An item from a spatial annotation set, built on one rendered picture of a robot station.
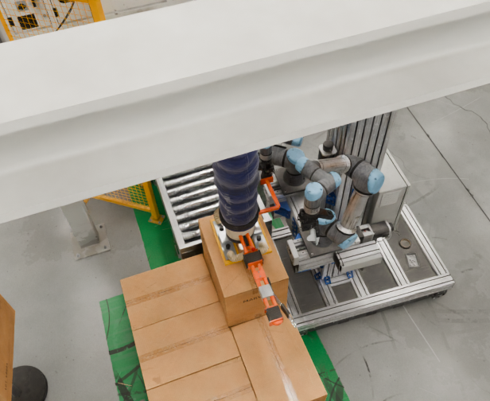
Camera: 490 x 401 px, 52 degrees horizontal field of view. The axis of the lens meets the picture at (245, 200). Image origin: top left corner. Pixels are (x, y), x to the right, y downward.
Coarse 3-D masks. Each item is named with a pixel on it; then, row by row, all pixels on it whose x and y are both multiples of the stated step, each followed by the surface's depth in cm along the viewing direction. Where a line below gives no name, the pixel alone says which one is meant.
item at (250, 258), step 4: (256, 248) 277; (244, 252) 275; (248, 252) 276; (252, 252) 277; (256, 252) 277; (260, 252) 276; (244, 256) 274; (248, 256) 275; (252, 256) 275; (256, 256) 275; (260, 256) 275; (244, 260) 277; (248, 260) 274; (252, 260) 274; (256, 260) 274; (260, 260) 272; (248, 264) 271; (252, 264) 272; (256, 264) 273; (248, 268) 274
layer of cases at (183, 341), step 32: (192, 256) 353; (128, 288) 339; (160, 288) 338; (192, 288) 338; (160, 320) 324; (192, 320) 323; (224, 320) 323; (256, 320) 322; (288, 320) 321; (160, 352) 311; (192, 352) 310; (224, 352) 309; (256, 352) 309; (288, 352) 308; (160, 384) 298; (192, 384) 298; (224, 384) 297; (256, 384) 297; (288, 384) 296; (320, 384) 296
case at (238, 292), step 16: (208, 224) 321; (208, 240) 313; (272, 240) 312; (208, 256) 319; (272, 256) 305; (224, 272) 299; (240, 272) 298; (272, 272) 298; (224, 288) 292; (240, 288) 292; (256, 288) 292; (272, 288) 299; (224, 304) 298; (240, 304) 301; (256, 304) 308; (272, 304) 315; (240, 320) 318
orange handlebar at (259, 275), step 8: (272, 192) 304; (264, 208) 296; (272, 208) 296; (240, 240) 283; (248, 240) 283; (256, 272) 269; (264, 272) 269; (256, 280) 267; (264, 280) 267; (272, 296) 261; (264, 304) 259
